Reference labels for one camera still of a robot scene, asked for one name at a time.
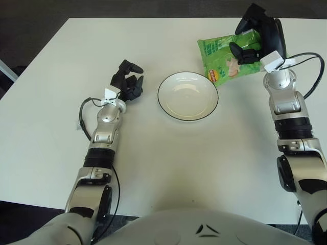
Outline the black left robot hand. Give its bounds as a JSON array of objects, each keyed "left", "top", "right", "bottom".
[{"left": 110, "top": 59, "right": 144, "bottom": 103}]

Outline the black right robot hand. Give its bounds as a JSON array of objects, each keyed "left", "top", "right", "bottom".
[{"left": 229, "top": 3, "right": 287, "bottom": 66}]

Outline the green chips bag with logo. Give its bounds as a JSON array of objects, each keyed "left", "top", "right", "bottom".
[{"left": 197, "top": 34, "right": 265, "bottom": 89}]

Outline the white plate with black rim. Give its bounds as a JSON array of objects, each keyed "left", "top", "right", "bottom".
[{"left": 157, "top": 71, "right": 219, "bottom": 121}]

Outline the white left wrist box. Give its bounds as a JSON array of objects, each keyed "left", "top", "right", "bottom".
[{"left": 101, "top": 86, "right": 118, "bottom": 105}]

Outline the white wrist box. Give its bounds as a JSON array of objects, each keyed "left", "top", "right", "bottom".
[
  {"left": 101, "top": 86, "right": 118, "bottom": 105},
  {"left": 260, "top": 50, "right": 297, "bottom": 72}
]

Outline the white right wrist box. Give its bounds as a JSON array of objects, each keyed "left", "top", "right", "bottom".
[{"left": 260, "top": 50, "right": 297, "bottom": 72}]

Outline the grey background furniture edge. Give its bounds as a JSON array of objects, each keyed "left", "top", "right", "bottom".
[{"left": 0, "top": 60, "right": 20, "bottom": 82}]

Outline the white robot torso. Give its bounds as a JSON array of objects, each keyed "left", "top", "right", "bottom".
[{"left": 97, "top": 208, "right": 315, "bottom": 245}]

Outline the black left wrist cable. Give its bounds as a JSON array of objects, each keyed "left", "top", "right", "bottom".
[{"left": 79, "top": 97, "right": 118, "bottom": 141}]

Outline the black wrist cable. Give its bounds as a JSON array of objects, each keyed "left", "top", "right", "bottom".
[
  {"left": 279, "top": 52, "right": 323, "bottom": 99},
  {"left": 79, "top": 97, "right": 118, "bottom": 141}
]

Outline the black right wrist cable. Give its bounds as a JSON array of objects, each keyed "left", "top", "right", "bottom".
[{"left": 279, "top": 52, "right": 323, "bottom": 99}]

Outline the thin black left elbow cable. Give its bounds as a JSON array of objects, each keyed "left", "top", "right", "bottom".
[{"left": 90, "top": 167, "right": 121, "bottom": 243}]

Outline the black hanging cable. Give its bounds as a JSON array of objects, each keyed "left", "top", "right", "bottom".
[{"left": 293, "top": 200, "right": 305, "bottom": 237}]

